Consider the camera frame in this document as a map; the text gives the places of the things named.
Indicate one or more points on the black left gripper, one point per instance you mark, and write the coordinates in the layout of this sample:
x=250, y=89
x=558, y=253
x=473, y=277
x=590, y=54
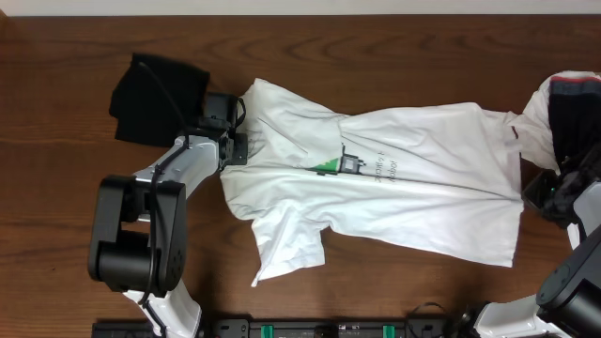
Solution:
x=240, y=154

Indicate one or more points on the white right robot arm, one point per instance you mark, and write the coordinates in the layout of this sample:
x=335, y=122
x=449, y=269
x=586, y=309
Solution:
x=568, y=302

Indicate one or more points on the white crumpled garment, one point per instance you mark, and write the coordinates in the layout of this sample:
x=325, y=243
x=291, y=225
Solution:
x=532, y=127

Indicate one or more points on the dark navy striped garment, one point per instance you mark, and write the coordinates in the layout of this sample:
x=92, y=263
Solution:
x=574, y=116

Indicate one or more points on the white printed t-shirt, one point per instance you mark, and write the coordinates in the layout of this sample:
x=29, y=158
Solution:
x=443, y=179

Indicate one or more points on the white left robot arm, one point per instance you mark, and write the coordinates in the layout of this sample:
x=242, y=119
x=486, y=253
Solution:
x=140, y=235

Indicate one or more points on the black folded cloth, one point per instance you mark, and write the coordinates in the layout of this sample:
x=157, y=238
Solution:
x=157, y=100

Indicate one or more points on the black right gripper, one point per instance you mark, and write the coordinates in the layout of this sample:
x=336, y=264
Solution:
x=533, y=192

